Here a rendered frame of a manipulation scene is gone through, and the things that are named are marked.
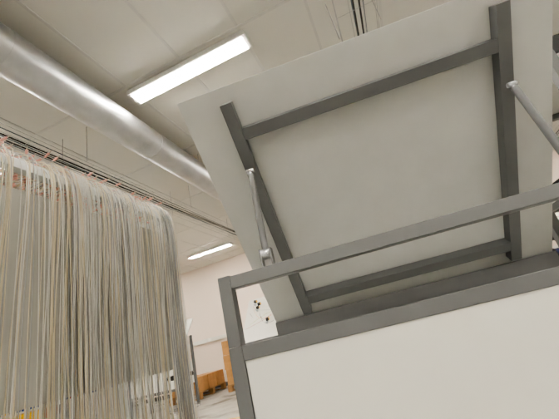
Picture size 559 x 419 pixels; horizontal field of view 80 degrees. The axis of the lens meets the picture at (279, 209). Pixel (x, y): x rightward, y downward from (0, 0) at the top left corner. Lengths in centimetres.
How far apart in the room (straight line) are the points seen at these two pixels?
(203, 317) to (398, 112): 943
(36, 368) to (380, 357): 86
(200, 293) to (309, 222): 913
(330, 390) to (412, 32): 105
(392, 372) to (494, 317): 28
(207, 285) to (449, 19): 955
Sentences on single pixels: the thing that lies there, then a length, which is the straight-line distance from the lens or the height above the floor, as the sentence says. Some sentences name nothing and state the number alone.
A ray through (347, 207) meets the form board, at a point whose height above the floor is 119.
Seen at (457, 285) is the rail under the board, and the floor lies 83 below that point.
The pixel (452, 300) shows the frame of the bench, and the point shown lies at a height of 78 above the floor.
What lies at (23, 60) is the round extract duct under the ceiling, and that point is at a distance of 309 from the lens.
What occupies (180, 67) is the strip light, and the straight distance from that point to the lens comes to 339.
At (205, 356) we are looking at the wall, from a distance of 1023.
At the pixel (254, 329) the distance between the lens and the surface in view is 645.
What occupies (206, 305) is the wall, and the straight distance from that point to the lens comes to 1018.
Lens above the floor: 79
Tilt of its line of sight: 21 degrees up
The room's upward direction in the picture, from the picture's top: 14 degrees counter-clockwise
